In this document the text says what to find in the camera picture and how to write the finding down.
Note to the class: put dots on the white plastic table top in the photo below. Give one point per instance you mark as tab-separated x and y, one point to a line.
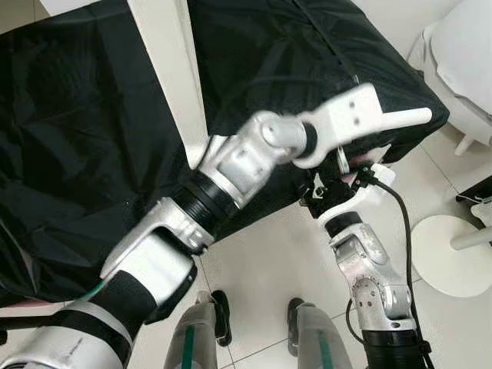
173	77

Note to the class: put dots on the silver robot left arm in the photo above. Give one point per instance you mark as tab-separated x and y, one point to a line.
223	177

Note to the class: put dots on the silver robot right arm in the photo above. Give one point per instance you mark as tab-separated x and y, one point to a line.
373	269

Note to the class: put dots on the white plastic chair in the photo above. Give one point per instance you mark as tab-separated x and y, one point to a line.
465	61

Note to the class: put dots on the grey green robot left leg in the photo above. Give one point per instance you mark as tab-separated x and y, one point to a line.
192	338

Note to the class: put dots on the black table cloth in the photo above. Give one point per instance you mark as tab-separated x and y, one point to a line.
77	115

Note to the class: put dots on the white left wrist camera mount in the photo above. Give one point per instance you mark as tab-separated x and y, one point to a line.
346	115

